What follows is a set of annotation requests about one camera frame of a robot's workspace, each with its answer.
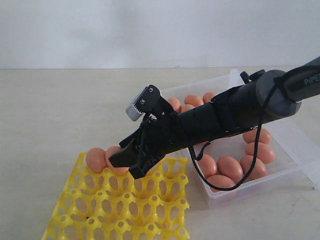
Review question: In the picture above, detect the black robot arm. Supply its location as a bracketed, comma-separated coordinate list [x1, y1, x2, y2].
[109, 58, 320, 179]

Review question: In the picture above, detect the brown egg tray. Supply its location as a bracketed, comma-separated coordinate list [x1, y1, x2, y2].
[105, 146, 129, 175]
[85, 147, 107, 173]

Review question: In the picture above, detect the clear plastic container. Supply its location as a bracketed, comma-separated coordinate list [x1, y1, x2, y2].
[161, 69, 320, 208]

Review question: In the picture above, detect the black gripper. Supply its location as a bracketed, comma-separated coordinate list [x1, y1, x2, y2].
[108, 109, 198, 179]

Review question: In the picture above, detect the yellow plastic egg tray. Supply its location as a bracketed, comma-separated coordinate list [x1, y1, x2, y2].
[42, 153, 190, 240]

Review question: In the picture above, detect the brown egg front corner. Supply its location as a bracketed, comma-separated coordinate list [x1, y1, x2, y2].
[206, 174, 235, 188]

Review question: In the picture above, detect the brown egg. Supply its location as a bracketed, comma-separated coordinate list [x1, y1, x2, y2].
[217, 156, 243, 183]
[184, 94, 204, 107]
[242, 127, 272, 145]
[245, 142, 276, 164]
[180, 104, 195, 113]
[167, 97, 182, 113]
[240, 155, 268, 180]
[202, 91, 216, 103]
[197, 154, 218, 179]

